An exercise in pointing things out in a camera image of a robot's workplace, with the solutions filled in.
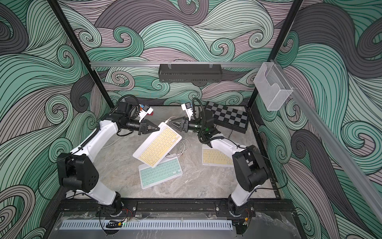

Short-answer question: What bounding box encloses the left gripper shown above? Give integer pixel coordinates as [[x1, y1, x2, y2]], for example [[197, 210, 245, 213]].
[[123, 119, 160, 137]]

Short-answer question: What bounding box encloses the yellow wireless keyboard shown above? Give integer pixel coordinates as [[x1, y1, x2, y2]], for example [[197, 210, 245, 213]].
[[202, 144, 234, 168], [133, 122, 182, 168]]

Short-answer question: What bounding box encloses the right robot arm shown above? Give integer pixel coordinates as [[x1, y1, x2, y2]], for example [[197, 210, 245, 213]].
[[170, 117, 270, 215]]

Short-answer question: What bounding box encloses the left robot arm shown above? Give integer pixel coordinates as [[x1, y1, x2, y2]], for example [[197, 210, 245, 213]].
[[57, 97, 159, 212]]

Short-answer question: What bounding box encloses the black checkered board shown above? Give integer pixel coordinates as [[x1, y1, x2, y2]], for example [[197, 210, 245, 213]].
[[205, 102, 249, 133]]

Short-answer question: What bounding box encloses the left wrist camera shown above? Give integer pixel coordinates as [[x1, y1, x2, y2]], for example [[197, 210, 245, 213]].
[[138, 104, 154, 120]]

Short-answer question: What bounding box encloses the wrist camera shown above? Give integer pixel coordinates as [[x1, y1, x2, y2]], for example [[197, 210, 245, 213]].
[[138, 104, 154, 120], [181, 102, 195, 120]]

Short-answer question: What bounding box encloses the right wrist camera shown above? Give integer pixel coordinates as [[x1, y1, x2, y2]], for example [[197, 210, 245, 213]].
[[181, 102, 195, 120]]

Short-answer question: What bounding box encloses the green wireless keyboard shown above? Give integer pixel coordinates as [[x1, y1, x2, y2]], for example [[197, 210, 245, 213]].
[[138, 157, 183, 189]]

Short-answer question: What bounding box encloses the black perforated wall tray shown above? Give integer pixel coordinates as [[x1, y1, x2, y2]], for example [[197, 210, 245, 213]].
[[158, 64, 223, 84]]

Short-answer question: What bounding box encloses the aluminium wall rail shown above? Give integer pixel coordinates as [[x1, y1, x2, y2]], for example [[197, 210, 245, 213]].
[[90, 61, 263, 68]]

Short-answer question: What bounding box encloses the clear plastic wall bin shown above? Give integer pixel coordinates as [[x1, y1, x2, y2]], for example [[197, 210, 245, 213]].
[[254, 62, 293, 111]]

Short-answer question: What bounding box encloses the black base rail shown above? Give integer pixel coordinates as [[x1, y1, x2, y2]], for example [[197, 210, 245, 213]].
[[54, 198, 297, 222]]

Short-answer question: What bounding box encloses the white slotted cable duct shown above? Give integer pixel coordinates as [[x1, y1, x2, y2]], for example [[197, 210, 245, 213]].
[[59, 220, 233, 231]]

